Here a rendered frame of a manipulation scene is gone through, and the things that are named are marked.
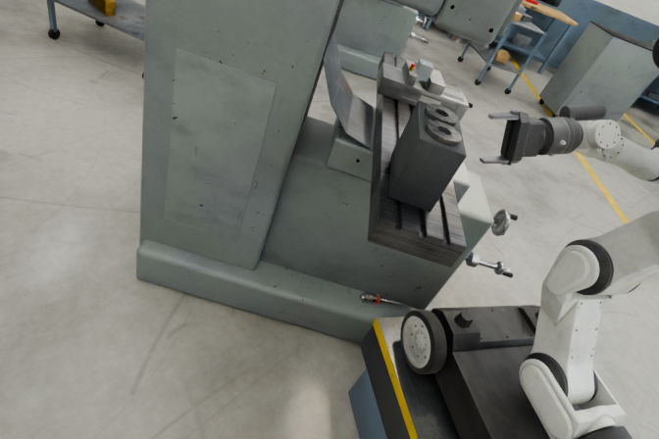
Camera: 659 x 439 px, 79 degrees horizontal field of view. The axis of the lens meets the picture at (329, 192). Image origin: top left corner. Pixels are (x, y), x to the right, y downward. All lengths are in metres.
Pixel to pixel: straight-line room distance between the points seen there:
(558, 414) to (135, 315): 1.49
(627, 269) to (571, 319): 0.21
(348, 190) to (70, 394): 1.17
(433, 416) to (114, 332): 1.19
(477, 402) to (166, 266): 1.23
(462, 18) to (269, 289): 1.21
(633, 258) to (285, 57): 1.01
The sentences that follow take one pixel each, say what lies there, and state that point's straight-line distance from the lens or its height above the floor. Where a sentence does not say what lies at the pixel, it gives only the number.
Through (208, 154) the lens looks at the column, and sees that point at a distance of 1.42.
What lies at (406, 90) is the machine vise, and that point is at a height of 1.03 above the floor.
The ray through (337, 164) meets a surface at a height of 0.81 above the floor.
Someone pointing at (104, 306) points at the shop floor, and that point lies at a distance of 1.89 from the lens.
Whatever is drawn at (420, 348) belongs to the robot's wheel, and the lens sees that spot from 1.46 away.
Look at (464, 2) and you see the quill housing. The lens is 1.28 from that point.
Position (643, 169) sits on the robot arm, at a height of 1.26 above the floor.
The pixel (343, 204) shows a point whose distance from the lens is 1.51.
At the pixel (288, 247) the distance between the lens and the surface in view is 1.71.
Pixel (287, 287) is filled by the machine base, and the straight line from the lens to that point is 1.75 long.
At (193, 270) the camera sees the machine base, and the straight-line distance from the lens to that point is 1.76.
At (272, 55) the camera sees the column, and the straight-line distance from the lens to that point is 1.20.
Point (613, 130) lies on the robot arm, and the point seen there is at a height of 1.32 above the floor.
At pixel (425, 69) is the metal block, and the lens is 1.61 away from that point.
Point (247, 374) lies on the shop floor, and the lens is 1.76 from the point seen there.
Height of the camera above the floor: 1.58
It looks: 37 degrees down
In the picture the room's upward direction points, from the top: 22 degrees clockwise
